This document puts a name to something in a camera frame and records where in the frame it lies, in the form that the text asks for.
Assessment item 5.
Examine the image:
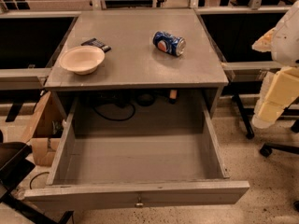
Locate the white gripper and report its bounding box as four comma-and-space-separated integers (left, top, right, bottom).
251, 1, 299, 129

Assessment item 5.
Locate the blue pepsi can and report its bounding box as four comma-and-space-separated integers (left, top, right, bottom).
152, 31, 186, 57

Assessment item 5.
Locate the open grey top drawer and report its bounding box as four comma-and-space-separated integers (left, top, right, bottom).
24, 90, 249, 211

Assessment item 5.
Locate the metal drawer knob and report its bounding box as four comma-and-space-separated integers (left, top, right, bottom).
135, 198, 144, 208

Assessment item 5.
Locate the black table leg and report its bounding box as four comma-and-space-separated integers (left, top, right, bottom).
232, 93, 254, 139

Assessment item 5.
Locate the black office chair base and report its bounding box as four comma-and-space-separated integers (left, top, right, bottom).
260, 119, 299, 212

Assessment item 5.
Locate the grey cabinet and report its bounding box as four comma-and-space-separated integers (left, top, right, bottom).
45, 9, 228, 113

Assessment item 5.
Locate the dark snack packet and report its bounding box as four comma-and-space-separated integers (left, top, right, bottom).
82, 38, 111, 52

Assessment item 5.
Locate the white paper bowl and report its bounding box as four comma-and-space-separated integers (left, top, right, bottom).
59, 46, 105, 75

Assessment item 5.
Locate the brown cardboard box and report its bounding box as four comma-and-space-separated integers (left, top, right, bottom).
21, 92, 64, 167

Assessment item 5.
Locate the black chair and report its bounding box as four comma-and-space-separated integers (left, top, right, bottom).
0, 131, 73, 224

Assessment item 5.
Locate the black cable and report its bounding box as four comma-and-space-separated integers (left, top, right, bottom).
93, 93, 136, 122

